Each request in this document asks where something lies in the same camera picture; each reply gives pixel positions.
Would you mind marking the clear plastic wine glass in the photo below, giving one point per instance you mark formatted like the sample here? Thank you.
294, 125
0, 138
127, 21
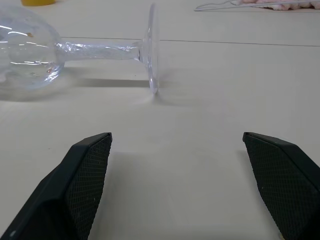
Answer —
100, 51

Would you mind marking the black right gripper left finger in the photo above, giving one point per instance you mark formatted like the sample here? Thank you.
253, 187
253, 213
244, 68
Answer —
62, 190

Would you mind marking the pink cloth on hanger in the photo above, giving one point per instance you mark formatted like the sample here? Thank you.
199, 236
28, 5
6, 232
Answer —
197, 9

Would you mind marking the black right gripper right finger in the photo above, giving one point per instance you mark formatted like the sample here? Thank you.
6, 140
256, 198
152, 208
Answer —
287, 190

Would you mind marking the pink fluffy cloth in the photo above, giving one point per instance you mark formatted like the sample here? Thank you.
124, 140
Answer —
287, 4

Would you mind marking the yellow cup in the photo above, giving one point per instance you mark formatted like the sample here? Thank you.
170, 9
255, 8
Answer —
37, 2

